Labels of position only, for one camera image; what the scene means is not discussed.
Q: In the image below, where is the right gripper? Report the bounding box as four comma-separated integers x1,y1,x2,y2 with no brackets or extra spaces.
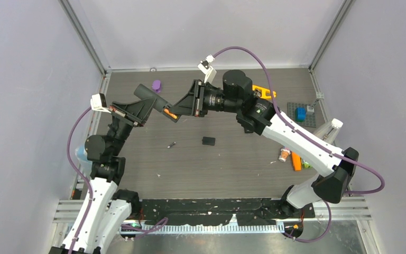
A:
169,81,239,119

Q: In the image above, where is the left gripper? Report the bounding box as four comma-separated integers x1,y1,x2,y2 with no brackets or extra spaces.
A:
107,95,157,156

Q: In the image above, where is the black remote control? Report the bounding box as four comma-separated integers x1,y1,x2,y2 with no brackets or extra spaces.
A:
134,84,180,123

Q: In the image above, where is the black remote battery cover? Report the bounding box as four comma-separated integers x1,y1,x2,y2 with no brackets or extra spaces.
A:
202,137,216,146

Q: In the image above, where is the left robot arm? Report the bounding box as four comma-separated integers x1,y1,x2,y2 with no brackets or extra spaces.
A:
49,94,156,253

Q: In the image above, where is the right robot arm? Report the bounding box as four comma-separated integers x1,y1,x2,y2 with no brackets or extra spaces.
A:
169,70,358,217

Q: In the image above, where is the purple plastic cap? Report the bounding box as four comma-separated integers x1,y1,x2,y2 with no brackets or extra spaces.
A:
151,80,162,93

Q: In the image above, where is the yellow triangular toy block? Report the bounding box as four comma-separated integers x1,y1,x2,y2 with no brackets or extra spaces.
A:
252,85,277,99

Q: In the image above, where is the small ice cream toy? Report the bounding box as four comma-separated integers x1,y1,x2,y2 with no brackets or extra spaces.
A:
278,147,291,162

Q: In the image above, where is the blue lego brick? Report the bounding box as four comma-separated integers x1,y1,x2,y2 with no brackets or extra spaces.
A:
294,107,306,122

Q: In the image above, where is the orange plastic flashlight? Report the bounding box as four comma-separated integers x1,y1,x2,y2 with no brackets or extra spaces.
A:
291,151,302,171

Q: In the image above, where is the grey lego baseplate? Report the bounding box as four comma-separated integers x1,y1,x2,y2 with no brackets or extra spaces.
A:
287,102,317,128

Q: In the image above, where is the grey lego technic beam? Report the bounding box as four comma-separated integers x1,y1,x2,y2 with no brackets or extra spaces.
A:
306,92,324,115

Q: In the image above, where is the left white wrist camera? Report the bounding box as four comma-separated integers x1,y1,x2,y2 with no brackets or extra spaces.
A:
90,93,112,113

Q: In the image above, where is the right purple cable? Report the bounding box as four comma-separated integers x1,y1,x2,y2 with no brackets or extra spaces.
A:
213,46,386,243

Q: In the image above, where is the purple cable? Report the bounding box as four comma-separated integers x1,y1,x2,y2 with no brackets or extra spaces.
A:
213,46,386,243
66,106,169,254

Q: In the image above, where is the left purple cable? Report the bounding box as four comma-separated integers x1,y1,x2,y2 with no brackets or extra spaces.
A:
66,106,169,254

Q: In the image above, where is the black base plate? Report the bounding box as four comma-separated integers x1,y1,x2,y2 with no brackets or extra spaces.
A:
119,198,315,237

